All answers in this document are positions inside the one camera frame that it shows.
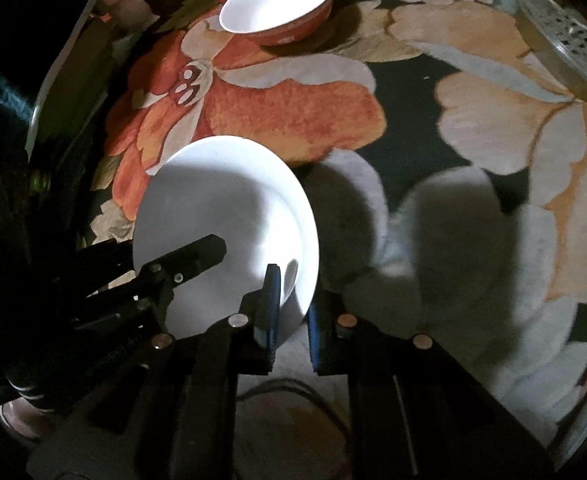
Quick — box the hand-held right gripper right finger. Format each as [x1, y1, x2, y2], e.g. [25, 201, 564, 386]
[307, 302, 557, 480]

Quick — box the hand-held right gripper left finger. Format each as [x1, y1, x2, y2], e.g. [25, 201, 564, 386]
[26, 263, 285, 480]

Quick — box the floral tablecloth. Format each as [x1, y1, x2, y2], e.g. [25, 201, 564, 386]
[74, 0, 587, 480]

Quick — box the red bowl white inside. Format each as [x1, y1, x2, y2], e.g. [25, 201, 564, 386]
[218, 0, 336, 47]
[132, 136, 320, 350]
[132, 136, 307, 346]

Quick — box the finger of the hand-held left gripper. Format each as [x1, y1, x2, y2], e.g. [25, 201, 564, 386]
[138, 234, 227, 288]
[76, 240, 137, 286]

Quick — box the dark cable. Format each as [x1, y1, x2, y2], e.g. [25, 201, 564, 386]
[236, 379, 351, 441]

